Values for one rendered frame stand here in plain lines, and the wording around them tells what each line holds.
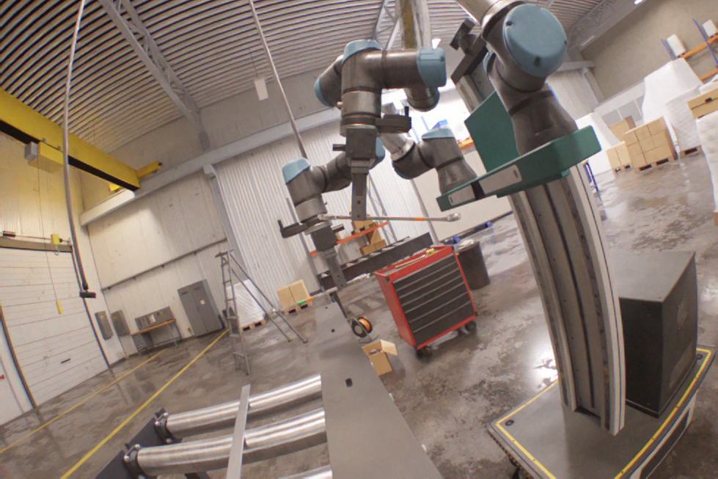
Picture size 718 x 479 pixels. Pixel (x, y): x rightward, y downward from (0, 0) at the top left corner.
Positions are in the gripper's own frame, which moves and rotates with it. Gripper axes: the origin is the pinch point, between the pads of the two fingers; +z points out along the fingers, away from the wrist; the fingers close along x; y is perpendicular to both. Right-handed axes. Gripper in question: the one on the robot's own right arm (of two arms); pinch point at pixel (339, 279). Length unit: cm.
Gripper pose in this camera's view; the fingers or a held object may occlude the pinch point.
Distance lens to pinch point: 72.9
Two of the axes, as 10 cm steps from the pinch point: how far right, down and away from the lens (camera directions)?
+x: -1.6, 1.5, 9.8
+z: 3.7, 9.2, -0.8
